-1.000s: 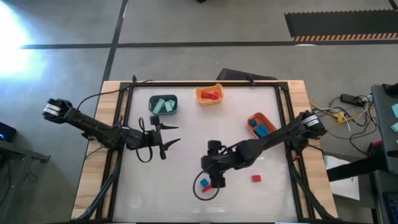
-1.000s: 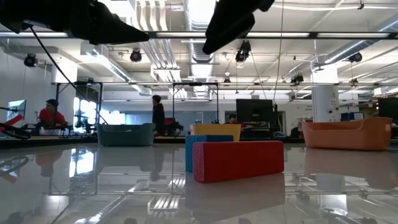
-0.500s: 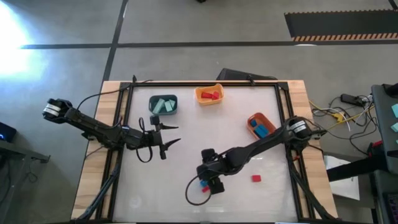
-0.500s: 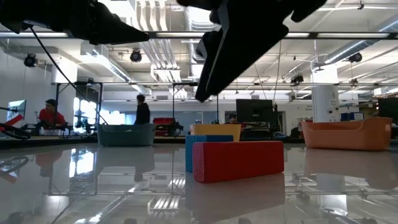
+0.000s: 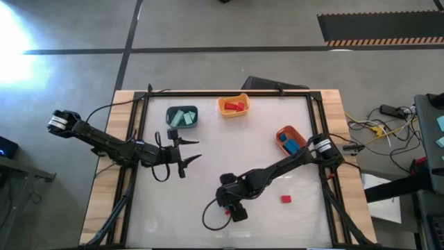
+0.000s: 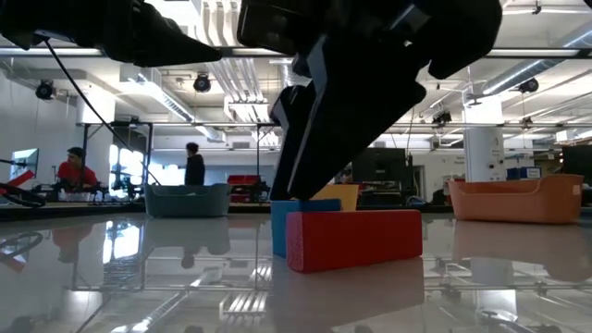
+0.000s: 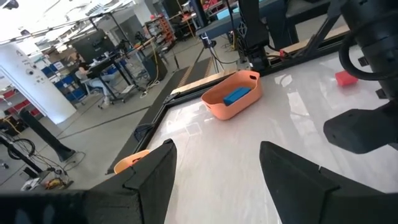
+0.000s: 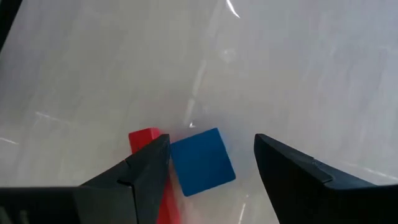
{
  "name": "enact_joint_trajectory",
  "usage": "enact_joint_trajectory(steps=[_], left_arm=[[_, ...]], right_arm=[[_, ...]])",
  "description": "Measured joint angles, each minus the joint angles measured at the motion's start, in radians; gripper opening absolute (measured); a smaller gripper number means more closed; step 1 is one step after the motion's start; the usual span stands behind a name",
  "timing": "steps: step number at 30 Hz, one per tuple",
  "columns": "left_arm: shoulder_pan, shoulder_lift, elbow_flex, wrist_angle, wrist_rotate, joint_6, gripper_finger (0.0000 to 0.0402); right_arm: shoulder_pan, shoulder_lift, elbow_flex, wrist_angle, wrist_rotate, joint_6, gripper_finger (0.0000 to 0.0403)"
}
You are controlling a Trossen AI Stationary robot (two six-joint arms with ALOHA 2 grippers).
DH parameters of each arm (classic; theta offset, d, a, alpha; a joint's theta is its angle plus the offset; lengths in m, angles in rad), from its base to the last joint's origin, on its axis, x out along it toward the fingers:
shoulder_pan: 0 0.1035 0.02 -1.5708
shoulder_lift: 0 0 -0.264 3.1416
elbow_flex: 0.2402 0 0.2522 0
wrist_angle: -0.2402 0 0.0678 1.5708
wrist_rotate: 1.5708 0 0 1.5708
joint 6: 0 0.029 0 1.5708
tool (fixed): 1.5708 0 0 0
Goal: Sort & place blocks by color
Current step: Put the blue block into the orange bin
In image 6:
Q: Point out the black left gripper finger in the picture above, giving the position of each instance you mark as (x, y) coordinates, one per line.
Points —
(180, 61)
(180, 44)

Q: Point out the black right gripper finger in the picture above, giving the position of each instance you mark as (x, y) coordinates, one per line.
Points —
(289, 139)
(351, 115)

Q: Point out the blue foam block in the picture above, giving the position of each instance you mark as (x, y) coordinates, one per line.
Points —
(279, 231)

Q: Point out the red foam block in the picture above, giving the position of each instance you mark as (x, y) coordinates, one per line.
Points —
(351, 240)

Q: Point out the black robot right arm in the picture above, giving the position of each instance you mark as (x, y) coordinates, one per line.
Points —
(467, 32)

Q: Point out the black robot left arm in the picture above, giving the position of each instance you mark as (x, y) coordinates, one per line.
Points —
(14, 18)

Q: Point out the yellow plastic bin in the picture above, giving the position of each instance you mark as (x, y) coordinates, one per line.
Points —
(342, 196)

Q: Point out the person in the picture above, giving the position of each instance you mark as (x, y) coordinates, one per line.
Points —
(195, 168)
(76, 173)

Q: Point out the dark teal plastic bin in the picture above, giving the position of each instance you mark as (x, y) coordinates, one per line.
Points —
(185, 201)

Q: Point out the white round column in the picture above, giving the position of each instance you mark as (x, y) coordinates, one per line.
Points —
(483, 148)

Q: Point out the background computer monitor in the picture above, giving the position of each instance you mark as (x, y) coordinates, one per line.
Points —
(25, 162)

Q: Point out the red bar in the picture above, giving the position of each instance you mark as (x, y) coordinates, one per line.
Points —
(18, 178)

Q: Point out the blue storage boxes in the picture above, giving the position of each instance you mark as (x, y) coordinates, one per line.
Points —
(522, 173)

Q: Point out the orange plastic bin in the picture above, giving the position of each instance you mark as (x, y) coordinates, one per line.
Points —
(513, 203)

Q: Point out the black monitor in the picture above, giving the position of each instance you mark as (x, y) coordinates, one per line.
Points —
(578, 164)

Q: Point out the black ceiling camera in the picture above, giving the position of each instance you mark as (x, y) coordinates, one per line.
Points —
(45, 90)
(441, 117)
(528, 85)
(202, 83)

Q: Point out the black workbench camera frame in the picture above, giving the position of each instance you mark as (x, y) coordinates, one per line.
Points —
(257, 157)
(84, 134)

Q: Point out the silver ceiling air duct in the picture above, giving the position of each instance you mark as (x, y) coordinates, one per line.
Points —
(282, 74)

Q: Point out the black aluminium table frame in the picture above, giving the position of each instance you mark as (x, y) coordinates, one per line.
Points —
(250, 208)

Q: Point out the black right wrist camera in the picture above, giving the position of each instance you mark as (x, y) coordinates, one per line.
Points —
(277, 23)

